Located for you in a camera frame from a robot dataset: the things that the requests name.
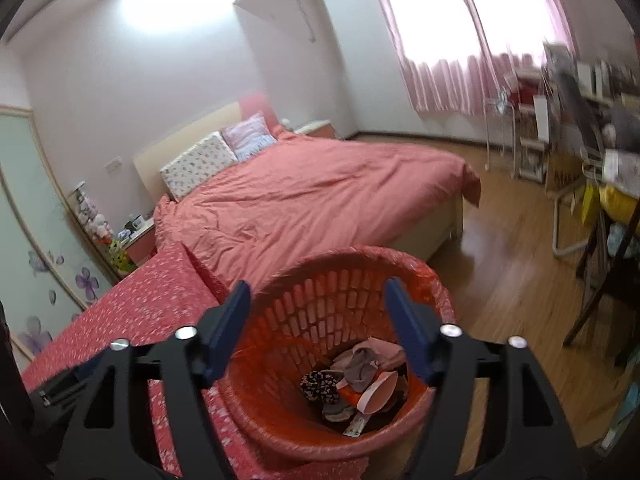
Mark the glass door wardrobe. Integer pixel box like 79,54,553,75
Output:
0,105,118,361

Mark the white wire rack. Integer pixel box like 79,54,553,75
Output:
485,95,551,181

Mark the red plastic basket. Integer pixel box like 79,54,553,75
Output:
216,246,457,461

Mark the pink striped pillow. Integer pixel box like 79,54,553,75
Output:
221,112,277,161

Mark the pink white nightstand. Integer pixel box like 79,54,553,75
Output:
117,217,157,268

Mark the small white bedside table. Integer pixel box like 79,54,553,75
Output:
295,119,333,138

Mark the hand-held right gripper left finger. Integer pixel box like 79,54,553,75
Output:
50,280,252,480

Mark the white floral pillow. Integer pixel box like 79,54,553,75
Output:
160,131,238,201

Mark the paper wrapper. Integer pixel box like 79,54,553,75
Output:
344,412,371,436

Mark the orange white slipper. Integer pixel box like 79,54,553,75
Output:
345,371,398,413

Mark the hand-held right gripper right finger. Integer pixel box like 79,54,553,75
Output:
385,277,586,480

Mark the pink cloth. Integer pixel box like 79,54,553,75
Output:
332,337,408,393

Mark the beige bed headboard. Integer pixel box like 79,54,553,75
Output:
133,101,241,196

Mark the pink curtain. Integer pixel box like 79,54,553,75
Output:
360,0,576,116

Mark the bed with pink duvet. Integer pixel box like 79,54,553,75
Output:
152,127,482,306

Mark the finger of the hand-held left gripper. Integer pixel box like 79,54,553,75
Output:
30,367,91,411

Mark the dark wooden desk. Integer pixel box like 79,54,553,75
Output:
562,90,640,371

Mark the pile of plush toys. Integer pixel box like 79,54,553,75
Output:
70,182,136,276

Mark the black white checkered sock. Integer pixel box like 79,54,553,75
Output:
300,370,341,403

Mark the white metal chair frame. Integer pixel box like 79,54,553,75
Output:
552,180,601,261

